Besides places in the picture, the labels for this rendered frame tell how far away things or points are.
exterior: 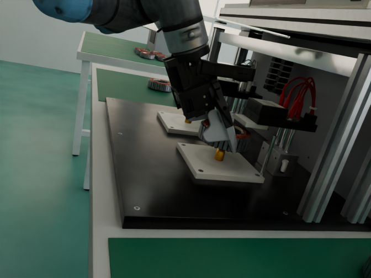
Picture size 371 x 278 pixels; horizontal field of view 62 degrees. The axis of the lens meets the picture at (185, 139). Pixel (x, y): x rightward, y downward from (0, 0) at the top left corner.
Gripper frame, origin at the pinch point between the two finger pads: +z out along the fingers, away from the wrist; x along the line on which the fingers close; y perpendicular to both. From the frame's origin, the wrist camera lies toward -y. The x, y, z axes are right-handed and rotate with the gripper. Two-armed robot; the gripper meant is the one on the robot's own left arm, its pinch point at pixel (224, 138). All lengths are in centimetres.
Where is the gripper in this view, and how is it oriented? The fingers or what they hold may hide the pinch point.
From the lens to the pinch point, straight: 66.4
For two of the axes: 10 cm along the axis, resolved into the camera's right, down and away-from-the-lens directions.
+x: 2.7, 3.8, -8.9
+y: -9.2, 3.7, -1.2
